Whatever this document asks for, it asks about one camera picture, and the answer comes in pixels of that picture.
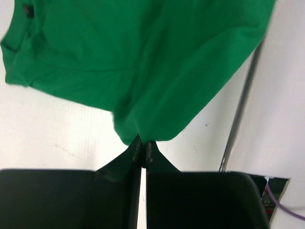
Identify green t-shirt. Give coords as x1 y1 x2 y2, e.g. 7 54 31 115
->
0 0 275 145

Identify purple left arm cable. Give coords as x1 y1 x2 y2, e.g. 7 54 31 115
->
266 185 305 221

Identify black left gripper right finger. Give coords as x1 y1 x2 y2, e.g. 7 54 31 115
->
145 142 269 229

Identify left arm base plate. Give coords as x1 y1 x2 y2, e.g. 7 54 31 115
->
249 174 289 222

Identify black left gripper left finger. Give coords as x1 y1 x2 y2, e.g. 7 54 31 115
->
0 137 142 229

